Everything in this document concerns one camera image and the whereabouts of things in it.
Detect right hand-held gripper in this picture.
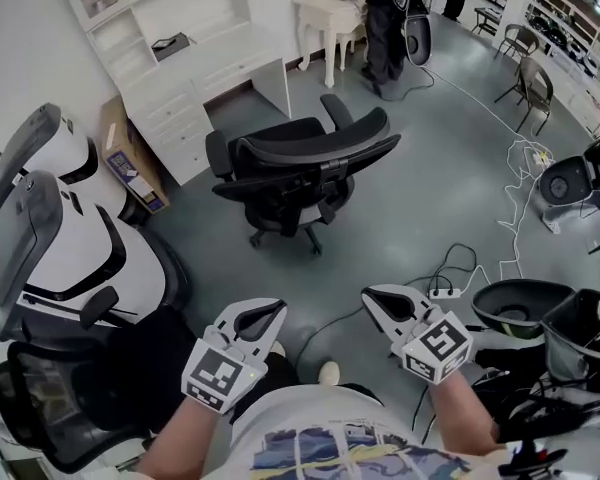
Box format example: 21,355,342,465
360,283,475,386

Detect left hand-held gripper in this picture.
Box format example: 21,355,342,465
181,297,288,414

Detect black mesh office chair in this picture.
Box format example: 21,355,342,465
204,93,403,258

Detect person's left forearm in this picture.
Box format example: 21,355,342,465
135,395,234,480

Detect person's right forearm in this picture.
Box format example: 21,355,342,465
426,367,509,457

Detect person's black trousers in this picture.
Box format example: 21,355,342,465
252,351,302,403

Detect person's right white shoe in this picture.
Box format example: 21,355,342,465
318,360,341,387

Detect person in printed shirt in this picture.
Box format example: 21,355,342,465
229,382,511,480

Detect black oval shell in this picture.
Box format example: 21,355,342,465
471,278,577,340

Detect black device with red button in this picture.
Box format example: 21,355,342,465
497,440,569,480

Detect white and black robot machine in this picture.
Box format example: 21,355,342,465
0,170,189,343
0,101,149,227

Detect grey round disc device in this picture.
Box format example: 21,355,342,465
538,135,600,234

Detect brown cardboard box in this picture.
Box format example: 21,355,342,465
101,95,170,215

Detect white desk with shelves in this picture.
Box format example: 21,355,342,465
53,0,292,188

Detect brown metal chair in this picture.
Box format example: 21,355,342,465
494,56,555,137
494,22,540,62

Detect black oval backpack device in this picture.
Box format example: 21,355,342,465
402,0,437,68

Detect black box with framed lid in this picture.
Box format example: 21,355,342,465
150,31,191,63

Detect white dressing table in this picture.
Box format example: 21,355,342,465
290,0,371,89

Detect white storage shelving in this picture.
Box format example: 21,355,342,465
499,0,600,137

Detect black power strip cable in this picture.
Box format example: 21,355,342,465
404,242,481,292

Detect white floor cable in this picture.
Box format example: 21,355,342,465
424,65,554,282

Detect black cable bundle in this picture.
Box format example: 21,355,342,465
472,347,600,444

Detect black looped floor cable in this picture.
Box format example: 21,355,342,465
374,65,436,103

